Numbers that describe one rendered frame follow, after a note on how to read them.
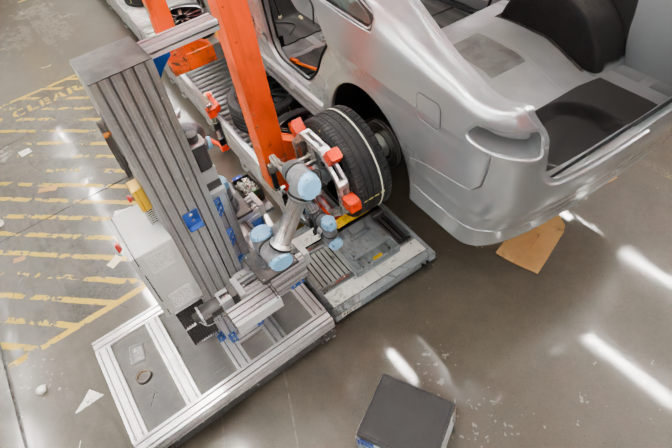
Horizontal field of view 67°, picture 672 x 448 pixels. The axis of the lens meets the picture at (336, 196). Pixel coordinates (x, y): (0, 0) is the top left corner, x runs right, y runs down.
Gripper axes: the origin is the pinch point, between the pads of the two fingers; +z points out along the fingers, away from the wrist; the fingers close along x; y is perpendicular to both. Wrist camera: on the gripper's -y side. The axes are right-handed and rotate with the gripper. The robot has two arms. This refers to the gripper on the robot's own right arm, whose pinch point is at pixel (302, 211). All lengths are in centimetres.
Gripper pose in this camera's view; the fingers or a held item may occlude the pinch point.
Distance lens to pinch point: 291.5
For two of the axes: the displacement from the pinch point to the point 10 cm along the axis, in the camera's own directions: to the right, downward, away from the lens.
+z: -5.7, -5.3, 6.2
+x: -8.1, 4.8, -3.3
